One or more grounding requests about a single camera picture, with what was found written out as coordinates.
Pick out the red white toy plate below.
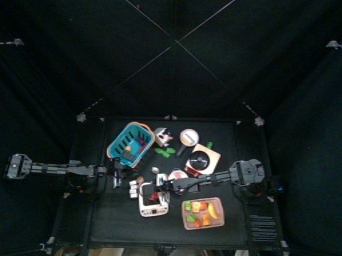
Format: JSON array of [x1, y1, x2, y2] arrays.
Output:
[[166, 168, 189, 183]]

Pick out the white toy cube stack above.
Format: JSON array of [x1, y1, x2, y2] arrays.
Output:
[[126, 179, 140, 200]]

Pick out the white toy tray appliance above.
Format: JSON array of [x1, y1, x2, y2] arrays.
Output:
[[136, 181, 170, 218]]

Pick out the yellow orange toy food block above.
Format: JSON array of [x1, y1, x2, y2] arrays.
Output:
[[191, 201, 208, 213]]

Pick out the teal basket orange rim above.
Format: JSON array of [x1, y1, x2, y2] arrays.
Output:
[[105, 121, 156, 169]]

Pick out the black toy pot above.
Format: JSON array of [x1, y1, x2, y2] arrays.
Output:
[[188, 150, 211, 169]]

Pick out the green toy leaf vegetable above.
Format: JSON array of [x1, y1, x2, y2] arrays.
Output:
[[153, 147, 177, 159]]

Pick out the yellow toy banana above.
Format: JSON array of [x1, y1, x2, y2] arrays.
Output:
[[207, 202, 220, 220]]

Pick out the wooden toy stove board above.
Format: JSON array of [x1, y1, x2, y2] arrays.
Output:
[[183, 143, 221, 176]]

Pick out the orange toy food slice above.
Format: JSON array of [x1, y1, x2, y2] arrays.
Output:
[[200, 213, 213, 227]]

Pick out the silver toy frying pan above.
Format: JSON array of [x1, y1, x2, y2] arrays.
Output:
[[174, 128, 200, 157]]

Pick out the small white toy carton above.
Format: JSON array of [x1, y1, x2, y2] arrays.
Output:
[[153, 127, 174, 148]]

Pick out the wooden toy food tray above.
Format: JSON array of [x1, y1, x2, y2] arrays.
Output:
[[180, 196, 227, 231]]

